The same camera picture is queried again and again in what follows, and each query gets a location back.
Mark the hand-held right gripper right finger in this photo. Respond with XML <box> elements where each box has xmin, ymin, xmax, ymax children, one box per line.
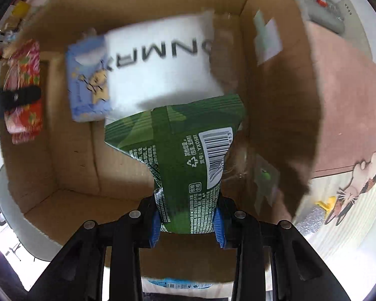
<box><xmin>214</xmin><ymin>195</ymin><xmax>343</xmax><ymax>301</ymax></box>

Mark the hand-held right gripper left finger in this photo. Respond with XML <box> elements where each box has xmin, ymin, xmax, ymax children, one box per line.
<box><xmin>31</xmin><ymin>195</ymin><xmax>161</xmax><ymax>301</ymax></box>

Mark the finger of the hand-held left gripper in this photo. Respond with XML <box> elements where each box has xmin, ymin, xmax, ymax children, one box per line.
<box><xmin>0</xmin><ymin>85</ymin><xmax>42</xmax><ymax>129</ymax></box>

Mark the red floral tissue packet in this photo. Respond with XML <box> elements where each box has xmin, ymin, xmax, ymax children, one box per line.
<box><xmin>3</xmin><ymin>40</ymin><xmax>44</xmax><ymax>145</ymax></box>

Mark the cardboard box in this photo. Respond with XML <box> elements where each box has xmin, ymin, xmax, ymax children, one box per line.
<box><xmin>0</xmin><ymin>0</ymin><xmax>322</xmax><ymax>284</ymax></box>

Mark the green tissue packet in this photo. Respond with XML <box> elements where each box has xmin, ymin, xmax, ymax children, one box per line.
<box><xmin>104</xmin><ymin>93</ymin><xmax>245</xmax><ymax>235</ymax></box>

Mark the white soft packet black print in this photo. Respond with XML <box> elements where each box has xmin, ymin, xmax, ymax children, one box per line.
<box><xmin>105</xmin><ymin>10</ymin><xmax>226</xmax><ymax>114</ymax></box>

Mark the white blue tissue packet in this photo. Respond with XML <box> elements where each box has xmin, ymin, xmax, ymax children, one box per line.
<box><xmin>146</xmin><ymin>276</ymin><xmax>218</xmax><ymax>291</ymax></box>

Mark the blue cartoon tissue packet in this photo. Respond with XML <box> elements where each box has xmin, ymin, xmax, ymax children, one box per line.
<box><xmin>66</xmin><ymin>34</ymin><xmax>114</xmax><ymax>123</ymax></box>

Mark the clear plastic bag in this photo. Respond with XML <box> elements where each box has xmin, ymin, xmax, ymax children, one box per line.
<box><xmin>229</xmin><ymin>144</ymin><xmax>281</xmax><ymax>208</ymax></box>

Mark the yellow packet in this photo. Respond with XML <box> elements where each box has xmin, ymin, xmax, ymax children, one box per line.
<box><xmin>12</xmin><ymin>2</ymin><xmax>30</xmax><ymax>17</ymax></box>

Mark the silver glitter pouch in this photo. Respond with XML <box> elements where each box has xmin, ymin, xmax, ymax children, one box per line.
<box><xmin>296</xmin><ymin>207</ymin><xmax>327</xmax><ymax>236</ymax></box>

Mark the yellow small toy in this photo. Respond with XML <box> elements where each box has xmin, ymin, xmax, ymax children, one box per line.
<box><xmin>315</xmin><ymin>196</ymin><xmax>338</xmax><ymax>217</ymax></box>

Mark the cartoon printed blanket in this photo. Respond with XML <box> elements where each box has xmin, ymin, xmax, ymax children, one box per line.
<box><xmin>296</xmin><ymin>19</ymin><xmax>376</xmax><ymax>289</ymax></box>

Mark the white flat device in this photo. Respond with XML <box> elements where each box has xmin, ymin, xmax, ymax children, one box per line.
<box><xmin>335</xmin><ymin>0</ymin><xmax>374</xmax><ymax>61</ymax></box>

